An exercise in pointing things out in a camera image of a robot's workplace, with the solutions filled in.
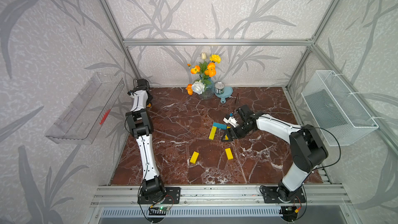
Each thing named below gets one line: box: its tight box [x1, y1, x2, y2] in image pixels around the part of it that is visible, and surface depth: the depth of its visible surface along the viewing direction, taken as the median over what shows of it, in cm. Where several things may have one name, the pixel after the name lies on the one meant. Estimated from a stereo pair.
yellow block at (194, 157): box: [189, 150, 200, 165], surface depth 87 cm
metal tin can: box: [214, 80, 225, 95], surface depth 117 cm
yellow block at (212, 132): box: [208, 126, 218, 141], surface depth 97 cm
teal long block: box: [212, 122, 227, 131], surface depth 101 cm
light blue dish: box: [214, 86, 234, 104], surface depth 118 cm
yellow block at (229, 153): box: [224, 147, 234, 161], surface depth 88 cm
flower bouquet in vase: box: [185, 52, 222, 101], surface depth 86 cm
